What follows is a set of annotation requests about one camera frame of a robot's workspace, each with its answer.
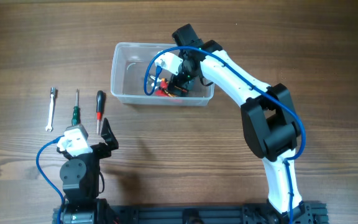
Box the red handled pruning snips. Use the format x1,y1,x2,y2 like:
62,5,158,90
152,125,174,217
146,76,183,98

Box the orange black needle nose pliers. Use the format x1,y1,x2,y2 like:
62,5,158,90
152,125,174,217
156,78,188,97

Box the black red handled screwdriver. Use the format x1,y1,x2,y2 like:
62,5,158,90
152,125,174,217
96,90,105,135

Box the clear plastic storage container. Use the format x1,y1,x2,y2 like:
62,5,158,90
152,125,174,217
111,42,214,106

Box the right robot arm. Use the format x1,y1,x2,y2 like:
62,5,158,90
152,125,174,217
172,24,306,223

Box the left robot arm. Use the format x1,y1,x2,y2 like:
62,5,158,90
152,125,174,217
52,119,119,223

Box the silver flex socket wrench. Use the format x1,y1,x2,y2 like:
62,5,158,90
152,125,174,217
45,87,57,132

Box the green handled screwdriver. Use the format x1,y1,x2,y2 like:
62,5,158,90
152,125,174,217
71,89,80,126

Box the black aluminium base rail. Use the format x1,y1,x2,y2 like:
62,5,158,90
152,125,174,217
52,202,329,224

